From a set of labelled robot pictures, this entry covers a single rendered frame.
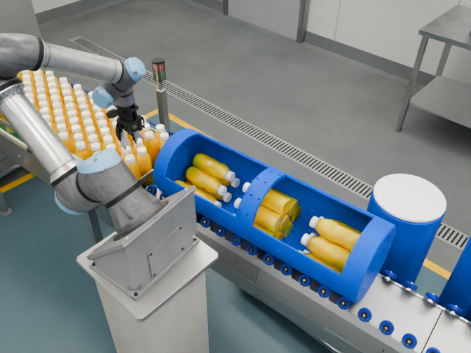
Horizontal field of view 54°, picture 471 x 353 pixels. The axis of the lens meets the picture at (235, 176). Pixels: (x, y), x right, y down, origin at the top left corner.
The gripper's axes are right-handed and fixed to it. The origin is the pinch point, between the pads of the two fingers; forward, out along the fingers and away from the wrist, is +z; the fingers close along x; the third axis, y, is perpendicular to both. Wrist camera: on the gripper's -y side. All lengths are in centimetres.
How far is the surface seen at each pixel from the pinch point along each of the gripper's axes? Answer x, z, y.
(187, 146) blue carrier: 14.0, 0.7, 19.3
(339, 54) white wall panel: 346, 111, -67
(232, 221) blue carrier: -5, 5, 57
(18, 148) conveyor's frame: -14, 26, -70
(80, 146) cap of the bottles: -8.8, 6.4, -22.3
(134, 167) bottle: -1.6, 10.5, 2.6
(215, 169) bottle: 11.5, 3.3, 36.1
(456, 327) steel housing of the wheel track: 15, 23, 134
